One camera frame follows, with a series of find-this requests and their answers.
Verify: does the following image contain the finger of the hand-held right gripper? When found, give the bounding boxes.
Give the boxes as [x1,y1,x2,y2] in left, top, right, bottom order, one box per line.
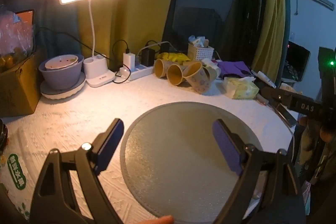
[255,94,299,127]
[262,86,324,119]

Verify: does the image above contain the yellow curtain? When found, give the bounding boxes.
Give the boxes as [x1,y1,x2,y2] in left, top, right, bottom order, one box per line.
[76,0,292,78]

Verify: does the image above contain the white dish with crumbs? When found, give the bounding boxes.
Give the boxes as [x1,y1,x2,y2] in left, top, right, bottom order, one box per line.
[44,54,79,70]

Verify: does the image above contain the grey round mat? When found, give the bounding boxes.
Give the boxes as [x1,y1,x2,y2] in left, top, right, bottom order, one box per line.
[120,101,264,222]

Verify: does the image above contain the white power strip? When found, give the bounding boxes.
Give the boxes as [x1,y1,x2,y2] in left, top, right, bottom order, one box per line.
[115,63,156,82]

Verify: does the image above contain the white round ribbed plate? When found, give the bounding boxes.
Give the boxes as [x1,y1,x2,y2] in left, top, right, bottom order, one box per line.
[40,72,87,101]

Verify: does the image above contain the yellow tissue pack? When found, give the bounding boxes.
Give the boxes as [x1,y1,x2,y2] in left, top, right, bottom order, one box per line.
[223,76,260,100]

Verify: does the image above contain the white woven basket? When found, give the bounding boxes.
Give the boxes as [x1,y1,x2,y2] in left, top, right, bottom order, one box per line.
[187,43,215,62]

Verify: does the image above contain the white tube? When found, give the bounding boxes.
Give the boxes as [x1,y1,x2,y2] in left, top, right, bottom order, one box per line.
[251,70,277,88]

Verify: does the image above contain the black looped cable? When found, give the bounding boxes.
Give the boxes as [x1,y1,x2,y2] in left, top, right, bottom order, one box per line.
[112,40,131,83]

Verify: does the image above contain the cardboard box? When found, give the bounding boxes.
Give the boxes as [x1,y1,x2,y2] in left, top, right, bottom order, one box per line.
[0,50,44,118]

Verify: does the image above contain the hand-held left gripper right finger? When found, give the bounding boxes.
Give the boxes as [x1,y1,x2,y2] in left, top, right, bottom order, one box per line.
[212,118,306,224]

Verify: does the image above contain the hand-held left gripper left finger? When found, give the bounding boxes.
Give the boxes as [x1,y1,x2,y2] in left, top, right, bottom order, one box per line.
[29,118,124,224]

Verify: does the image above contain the black round object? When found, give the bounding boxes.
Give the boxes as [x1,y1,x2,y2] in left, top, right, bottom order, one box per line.
[0,118,10,154]

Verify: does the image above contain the white bag with green label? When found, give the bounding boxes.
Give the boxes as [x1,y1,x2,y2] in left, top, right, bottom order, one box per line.
[0,149,30,220]

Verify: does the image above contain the black power adapter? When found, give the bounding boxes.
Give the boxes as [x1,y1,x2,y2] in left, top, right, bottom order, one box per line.
[141,48,155,67]

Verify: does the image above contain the purple cloth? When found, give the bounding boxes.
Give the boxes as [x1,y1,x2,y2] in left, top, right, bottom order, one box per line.
[217,60,253,78]

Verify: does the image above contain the white cable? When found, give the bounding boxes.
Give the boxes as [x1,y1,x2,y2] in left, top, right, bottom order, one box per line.
[138,41,172,58]

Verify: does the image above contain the purple bowl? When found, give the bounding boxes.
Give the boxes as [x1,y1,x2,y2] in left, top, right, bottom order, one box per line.
[38,54,85,91]

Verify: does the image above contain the person's patterned clothing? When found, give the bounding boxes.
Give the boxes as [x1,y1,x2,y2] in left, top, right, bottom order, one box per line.
[291,119,336,216]

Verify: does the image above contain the yellow rubber gloves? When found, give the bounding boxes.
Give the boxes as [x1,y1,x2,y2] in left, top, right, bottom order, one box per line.
[156,51,192,64]

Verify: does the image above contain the beige flower patterned cup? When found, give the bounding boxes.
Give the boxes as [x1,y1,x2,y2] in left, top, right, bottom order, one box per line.
[182,61,213,95]

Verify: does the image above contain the white charger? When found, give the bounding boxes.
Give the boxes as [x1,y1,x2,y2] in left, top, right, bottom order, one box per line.
[122,52,136,70]

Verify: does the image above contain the person's left hand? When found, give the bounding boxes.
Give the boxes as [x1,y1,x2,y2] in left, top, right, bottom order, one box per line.
[136,215,175,224]

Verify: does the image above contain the small white bottles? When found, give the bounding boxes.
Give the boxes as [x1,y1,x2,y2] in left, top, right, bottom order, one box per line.
[188,35,210,47]

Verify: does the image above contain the white desk lamp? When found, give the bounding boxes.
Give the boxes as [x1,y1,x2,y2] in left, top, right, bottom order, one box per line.
[58,0,124,88]

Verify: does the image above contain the person's right hand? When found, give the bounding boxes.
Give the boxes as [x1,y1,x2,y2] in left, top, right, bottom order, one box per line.
[299,116,336,144]

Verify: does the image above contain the clear plastic bag of oranges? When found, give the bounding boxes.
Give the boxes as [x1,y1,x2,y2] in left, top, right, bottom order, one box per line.
[0,5,37,73]

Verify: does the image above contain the black monitor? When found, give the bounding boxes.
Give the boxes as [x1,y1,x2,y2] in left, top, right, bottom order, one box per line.
[282,41,311,82]

